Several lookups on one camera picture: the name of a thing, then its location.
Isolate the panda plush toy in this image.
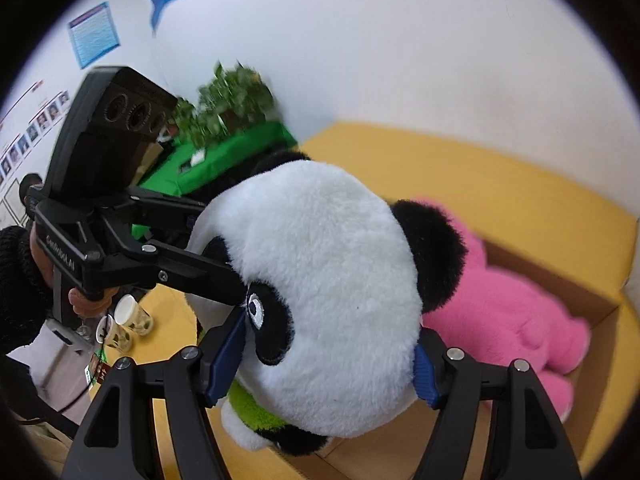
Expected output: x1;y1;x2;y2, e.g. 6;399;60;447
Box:
185;150;468;457

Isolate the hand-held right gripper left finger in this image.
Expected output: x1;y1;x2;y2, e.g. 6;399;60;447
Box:
60;307;248;480

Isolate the blue wall poster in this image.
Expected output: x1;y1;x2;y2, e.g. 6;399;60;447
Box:
67;2;121;70

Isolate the person's torso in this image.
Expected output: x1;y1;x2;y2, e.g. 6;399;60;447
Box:
0;317;101;461

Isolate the green box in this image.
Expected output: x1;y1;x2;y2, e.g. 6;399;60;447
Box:
131;121;299;241

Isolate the person's left hand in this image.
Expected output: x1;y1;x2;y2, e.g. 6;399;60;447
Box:
29;230;108;317

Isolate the small hanging badge tag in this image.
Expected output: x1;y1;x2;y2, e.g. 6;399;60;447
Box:
85;354;109;387

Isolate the person's left forearm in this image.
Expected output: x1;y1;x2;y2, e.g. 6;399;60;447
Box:
0;225;55;357

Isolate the brown cardboard box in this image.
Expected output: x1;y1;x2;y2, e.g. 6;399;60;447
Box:
280;237;623;480

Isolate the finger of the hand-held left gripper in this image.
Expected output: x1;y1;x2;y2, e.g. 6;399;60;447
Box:
107;240;248;307
125;185;208;235

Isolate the yellow desktop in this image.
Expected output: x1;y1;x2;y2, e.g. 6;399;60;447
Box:
107;120;640;480

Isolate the green potted plant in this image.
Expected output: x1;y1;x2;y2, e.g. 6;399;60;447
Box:
172;62;278;143

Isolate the row of wall portrait photos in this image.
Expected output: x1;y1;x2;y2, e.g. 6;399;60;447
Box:
0;77;71;187

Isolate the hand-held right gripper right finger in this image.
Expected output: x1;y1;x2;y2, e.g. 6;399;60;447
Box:
412;327;583;480

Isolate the pink plush toy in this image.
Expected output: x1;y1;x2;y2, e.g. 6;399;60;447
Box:
415;197;592;421

